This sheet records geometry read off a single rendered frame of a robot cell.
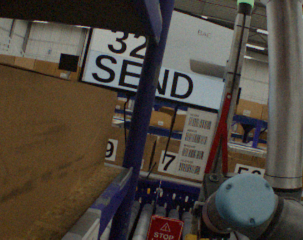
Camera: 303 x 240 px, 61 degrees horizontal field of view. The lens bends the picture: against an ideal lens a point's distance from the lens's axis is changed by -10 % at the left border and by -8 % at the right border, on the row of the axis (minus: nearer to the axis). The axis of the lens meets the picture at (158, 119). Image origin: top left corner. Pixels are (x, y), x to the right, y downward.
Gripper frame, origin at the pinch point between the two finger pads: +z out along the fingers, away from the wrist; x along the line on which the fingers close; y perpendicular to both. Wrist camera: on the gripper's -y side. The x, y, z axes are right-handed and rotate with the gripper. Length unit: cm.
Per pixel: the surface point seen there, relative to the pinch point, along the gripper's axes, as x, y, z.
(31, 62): -307, -374, 413
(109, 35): -30, -47, -19
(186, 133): -6.0, -22.1, -7.3
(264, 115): 225, -271, 420
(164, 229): -10.6, 3.3, 6.7
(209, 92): 1.9, -38.6, -4.3
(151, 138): -16, -56, 77
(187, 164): -5.2, -14.5, -3.0
